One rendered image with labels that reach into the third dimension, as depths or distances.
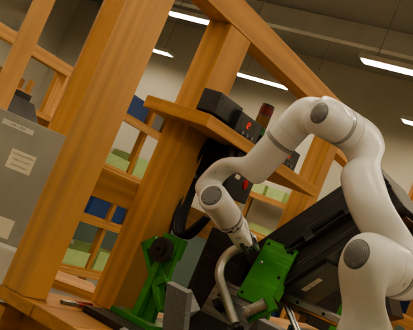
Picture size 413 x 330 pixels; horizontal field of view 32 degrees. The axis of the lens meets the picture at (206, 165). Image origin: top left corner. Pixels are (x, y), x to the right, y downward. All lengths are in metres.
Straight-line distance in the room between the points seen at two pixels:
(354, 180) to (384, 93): 10.45
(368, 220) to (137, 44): 0.78
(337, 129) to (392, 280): 0.40
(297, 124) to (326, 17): 8.67
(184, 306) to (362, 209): 0.73
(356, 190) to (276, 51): 0.99
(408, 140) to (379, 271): 10.30
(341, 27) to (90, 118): 8.62
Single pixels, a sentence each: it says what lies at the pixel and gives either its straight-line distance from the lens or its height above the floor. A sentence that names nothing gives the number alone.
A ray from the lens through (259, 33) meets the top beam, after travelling 2.47.
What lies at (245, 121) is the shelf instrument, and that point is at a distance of 2.35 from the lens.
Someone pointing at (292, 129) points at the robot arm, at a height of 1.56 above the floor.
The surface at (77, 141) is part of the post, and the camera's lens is 1.98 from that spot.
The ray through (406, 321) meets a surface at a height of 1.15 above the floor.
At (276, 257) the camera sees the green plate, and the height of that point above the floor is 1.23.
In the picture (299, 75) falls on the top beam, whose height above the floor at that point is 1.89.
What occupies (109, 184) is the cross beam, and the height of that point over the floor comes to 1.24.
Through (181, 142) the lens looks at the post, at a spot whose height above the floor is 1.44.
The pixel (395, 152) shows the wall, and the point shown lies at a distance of 11.81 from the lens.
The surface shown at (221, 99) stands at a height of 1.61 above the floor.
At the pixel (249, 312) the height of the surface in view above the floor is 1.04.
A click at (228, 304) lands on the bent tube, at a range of 2.24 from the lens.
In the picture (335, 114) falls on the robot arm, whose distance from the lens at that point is 1.77.
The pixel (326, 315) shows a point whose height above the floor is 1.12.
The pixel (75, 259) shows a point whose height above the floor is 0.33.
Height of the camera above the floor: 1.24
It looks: 4 degrees up
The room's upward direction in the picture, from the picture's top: 23 degrees clockwise
